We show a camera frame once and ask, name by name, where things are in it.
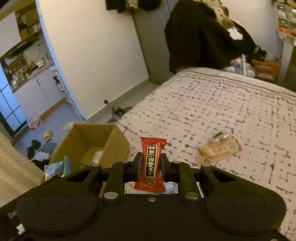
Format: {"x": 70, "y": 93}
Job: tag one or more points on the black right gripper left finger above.
{"x": 118, "y": 175}

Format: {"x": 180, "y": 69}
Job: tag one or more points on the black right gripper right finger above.
{"x": 181, "y": 173}

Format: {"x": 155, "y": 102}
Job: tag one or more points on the red candy bar packet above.
{"x": 150, "y": 177}

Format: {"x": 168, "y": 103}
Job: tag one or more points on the green blue snack packet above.
{"x": 60, "y": 169}

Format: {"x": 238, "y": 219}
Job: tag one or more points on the cream knit cloth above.
{"x": 17, "y": 174}

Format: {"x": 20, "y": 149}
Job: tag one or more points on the brown cardboard box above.
{"x": 84, "y": 139}

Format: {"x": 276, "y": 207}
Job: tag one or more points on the tan cracker packet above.
{"x": 222, "y": 145}

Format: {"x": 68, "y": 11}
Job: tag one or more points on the shoes by bed foot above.
{"x": 118, "y": 111}

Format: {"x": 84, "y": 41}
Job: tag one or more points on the white patterned bed cover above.
{"x": 197, "y": 103}

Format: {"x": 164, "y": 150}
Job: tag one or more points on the beige slipper right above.
{"x": 68, "y": 126}

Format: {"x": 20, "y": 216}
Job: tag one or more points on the beige slipper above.
{"x": 47, "y": 135}
{"x": 68, "y": 126}

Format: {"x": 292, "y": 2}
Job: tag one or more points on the black shoes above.
{"x": 35, "y": 145}

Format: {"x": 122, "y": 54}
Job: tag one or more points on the grey cloth on floor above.
{"x": 48, "y": 147}

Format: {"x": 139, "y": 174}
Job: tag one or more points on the beige slipper left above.
{"x": 47, "y": 135}

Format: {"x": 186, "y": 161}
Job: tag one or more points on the red white plastic bag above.
{"x": 34, "y": 121}

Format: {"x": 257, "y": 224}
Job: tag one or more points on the glass paned black door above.
{"x": 13, "y": 118}

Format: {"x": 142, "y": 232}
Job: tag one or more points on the white kitchen cabinet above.
{"x": 38, "y": 94}

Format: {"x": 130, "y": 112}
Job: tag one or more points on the orange plastic basket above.
{"x": 266, "y": 71}

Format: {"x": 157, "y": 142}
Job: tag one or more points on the black coat pile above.
{"x": 196, "y": 39}

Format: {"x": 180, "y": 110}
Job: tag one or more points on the kitchen shelf with items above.
{"x": 24, "y": 51}

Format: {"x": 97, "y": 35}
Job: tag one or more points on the grey door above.
{"x": 150, "y": 19}

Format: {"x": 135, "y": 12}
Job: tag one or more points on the patterned beige garment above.
{"x": 221, "y": 13}

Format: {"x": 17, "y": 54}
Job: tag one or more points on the hanging dark clothes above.
{"x": 121, "y": 5}

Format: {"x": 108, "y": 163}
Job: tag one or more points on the white shelf unit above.
{"x": 285, "y": 13}

